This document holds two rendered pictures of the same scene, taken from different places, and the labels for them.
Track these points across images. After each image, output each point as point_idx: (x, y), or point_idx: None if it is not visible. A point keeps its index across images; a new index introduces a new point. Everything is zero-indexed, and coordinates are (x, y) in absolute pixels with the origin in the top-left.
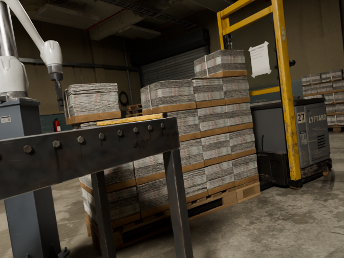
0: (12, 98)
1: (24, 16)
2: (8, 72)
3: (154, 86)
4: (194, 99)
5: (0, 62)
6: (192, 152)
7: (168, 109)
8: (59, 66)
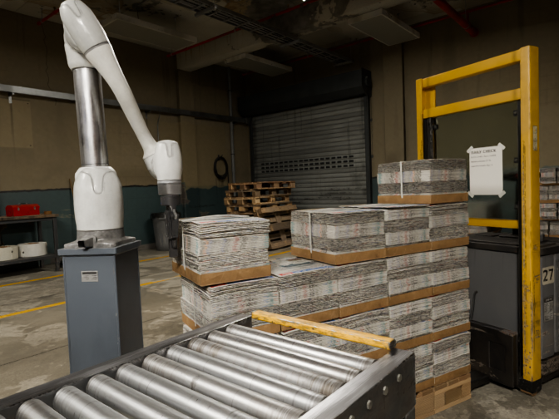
0: (102, 243)
1: (129, 98)
2: (100, 199)
3: (321, 217)
4: (384, 243)
5: (88, 179)
6: (374, 331)
7: (343, 261)
8: (177, 184)
